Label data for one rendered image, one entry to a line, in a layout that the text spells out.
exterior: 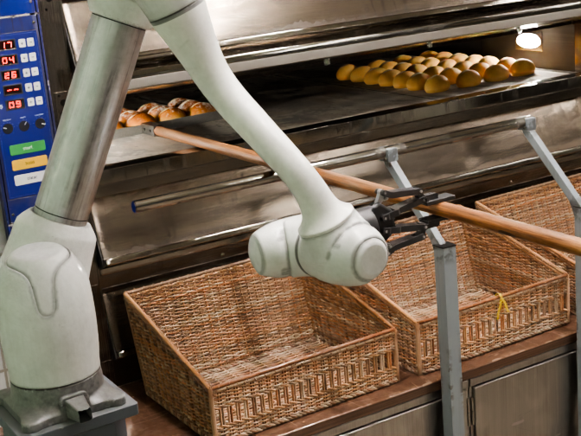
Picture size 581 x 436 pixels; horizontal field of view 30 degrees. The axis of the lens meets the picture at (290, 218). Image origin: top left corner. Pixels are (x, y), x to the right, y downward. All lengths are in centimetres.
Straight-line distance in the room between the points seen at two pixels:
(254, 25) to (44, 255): 135
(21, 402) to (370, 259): 63
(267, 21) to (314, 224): 132
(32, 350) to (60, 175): 34
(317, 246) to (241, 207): 129
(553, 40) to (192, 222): 156
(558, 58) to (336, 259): 227
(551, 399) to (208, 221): 109
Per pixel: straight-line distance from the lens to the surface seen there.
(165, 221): 297
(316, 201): 178
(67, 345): 182
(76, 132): 197
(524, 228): 195
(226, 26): 297
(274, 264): 190
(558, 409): 323
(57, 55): 281
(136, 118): 334
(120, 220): 293
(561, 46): 391
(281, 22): 305
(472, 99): 348
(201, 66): 183
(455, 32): 323
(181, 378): 272
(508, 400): 308
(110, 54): 196
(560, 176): 307
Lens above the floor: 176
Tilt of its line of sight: 15 degrees down
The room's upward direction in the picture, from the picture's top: 5 degrees counter-clockwise
